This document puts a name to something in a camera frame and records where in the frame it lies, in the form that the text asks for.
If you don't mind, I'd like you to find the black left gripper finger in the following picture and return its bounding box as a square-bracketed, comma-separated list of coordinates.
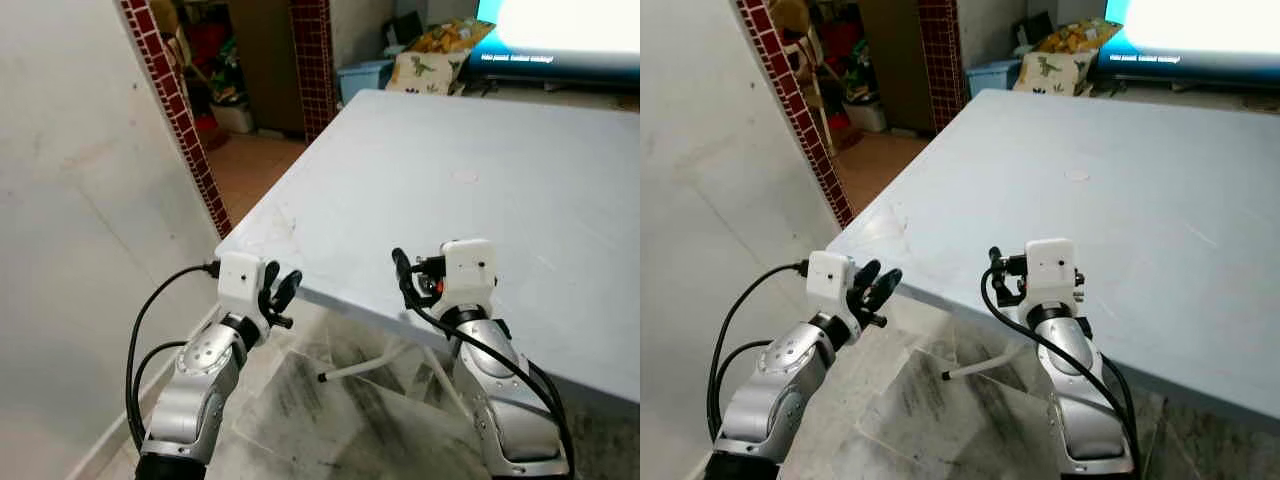
[258, 262, 283, 316]
[849, 260, 882, 314]
[275, 268, 304, 313]
[867, 268, 904, 312]

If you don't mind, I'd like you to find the light blue plastic table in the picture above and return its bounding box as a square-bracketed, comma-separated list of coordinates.
[828, 88, 1280, 431]
[215, 88, 641, 406]

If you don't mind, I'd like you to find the white table leg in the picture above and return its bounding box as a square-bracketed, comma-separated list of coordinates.
[942, 343, 1033, 382]
[318, 338, 441, 384]

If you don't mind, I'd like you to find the small white box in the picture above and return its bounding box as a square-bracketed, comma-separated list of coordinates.
[846, 100, 889, 133]
[212, 102, 255, 134]

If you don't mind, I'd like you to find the blue plastic storage bin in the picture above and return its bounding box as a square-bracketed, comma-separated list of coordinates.
[336, 60, 397, 107]
[964, 60, 1023, 101]

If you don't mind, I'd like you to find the dinosaur print box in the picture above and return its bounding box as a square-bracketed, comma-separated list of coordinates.
[388, 50, 471, 97]
[1014, 50, 1097, 97]

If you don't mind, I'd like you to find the brown wooden cabinet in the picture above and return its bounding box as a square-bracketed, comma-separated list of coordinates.
[228, 0, 307, 136]
[858, 0, 937, 136]

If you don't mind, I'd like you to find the red tiled pillar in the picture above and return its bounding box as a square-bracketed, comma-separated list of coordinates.
[917, 0, 967, 133]
[289, 0, 338, 143]

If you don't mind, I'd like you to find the red toy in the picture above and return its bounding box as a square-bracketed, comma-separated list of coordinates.
[188, 22, 229, 67]
[824, 20, 863, 65]

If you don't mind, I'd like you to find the yellow orange snack pile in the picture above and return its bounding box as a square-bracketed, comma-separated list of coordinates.
[1038, 18, 1123, 57]
[413, 18, 493, 57]

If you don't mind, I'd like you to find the black chair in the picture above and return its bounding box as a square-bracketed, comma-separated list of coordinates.
[384, 10, 427, 53]
[1016, 10, 1057, 51]

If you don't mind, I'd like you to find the brown plush toy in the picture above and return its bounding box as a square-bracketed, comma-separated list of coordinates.
[150, 0, 186, 41]
[770, 0, 813, 39]

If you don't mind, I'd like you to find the flat screen television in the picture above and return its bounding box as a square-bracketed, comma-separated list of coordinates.
[472, 0, 641, 83]
[1096, 0, 1280, 87]

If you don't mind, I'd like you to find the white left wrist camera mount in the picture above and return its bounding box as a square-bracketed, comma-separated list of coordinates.
[806, 250, 855, 319]
[218, 252, 267, 321]

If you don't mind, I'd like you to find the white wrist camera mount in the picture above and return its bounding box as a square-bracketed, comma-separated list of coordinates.
[218, 252, 267, 321]
[440, 238, 499, 313]
[806, 250, 855, 319]
[1022, 238, 1083, 309]

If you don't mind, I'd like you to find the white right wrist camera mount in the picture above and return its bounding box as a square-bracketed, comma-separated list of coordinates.
[440, 238, 499, 313]
[1022, 238, 1083, 309]

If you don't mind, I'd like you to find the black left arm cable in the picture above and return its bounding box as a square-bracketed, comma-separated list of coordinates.
[130, 340, 191, 451]
[712, 340, 771, 441]
[125, 262, 222, 446]
[708, 262, 809, 441]

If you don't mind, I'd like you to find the red tiled wall edge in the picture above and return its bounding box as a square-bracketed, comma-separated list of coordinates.
[118, 0, 234, 239]

